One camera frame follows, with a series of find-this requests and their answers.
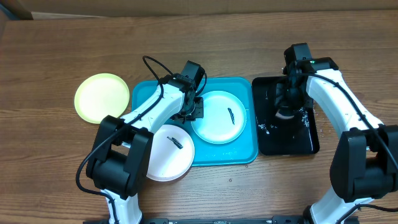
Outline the green scrubbing sponge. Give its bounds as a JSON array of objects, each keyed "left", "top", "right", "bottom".
[{"left": 275, "top": 108, "right": 295, "bottom": 119}]

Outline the light blue plate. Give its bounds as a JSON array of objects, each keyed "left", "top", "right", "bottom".
[{"left": 192, "top": 91, "right": 247, "bottom": 144}]

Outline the pink plate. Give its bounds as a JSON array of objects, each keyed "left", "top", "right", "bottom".
[{"left": 147, "top": 124, "right": 195, "bottom": 182}]

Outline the yellow plate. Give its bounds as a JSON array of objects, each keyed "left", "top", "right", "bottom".
[{"left": 74, "top": 73, "right": 130, "bottom": 124}]

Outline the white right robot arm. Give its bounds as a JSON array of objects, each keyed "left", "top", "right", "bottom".
[{"left": 273, "top": 43, "right": 397, "bottom": 223}]

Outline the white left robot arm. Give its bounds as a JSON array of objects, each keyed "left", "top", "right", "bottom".
[{"left": 75, "top": 61, "right": 207, "bottom": 223}]

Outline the black rectangular tray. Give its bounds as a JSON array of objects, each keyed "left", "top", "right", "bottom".
[{"left": 252, "top": 77, "right": 320, "bottom": 156}]

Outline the blue plastic tray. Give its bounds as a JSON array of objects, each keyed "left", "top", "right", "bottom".
[{"left": 131, "top": 77, "right": 259, "bottom": 167}]

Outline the brown cardboard backdrop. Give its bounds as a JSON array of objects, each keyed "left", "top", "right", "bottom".
[{"left": 1, "top": 0, "right": 397, "bottom": 19}]

